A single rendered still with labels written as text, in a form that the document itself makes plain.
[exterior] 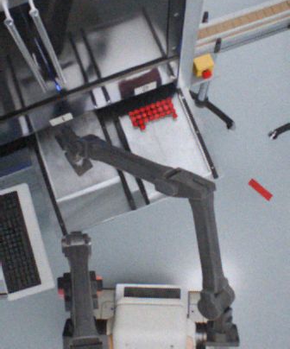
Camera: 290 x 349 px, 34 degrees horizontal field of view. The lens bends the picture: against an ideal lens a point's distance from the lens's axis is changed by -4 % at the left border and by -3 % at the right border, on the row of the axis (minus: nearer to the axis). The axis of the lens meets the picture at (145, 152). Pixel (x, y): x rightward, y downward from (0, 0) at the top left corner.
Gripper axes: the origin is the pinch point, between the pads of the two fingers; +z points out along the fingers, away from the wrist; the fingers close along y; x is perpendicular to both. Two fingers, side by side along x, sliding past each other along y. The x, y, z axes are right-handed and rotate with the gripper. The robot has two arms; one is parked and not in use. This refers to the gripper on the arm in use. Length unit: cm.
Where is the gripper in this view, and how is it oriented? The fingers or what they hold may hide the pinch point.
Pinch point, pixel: (81, 164)
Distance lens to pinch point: 186.9
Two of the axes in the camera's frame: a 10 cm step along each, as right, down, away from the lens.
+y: -5.6, -8.1, 1.6
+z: 0.0, 2.0, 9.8
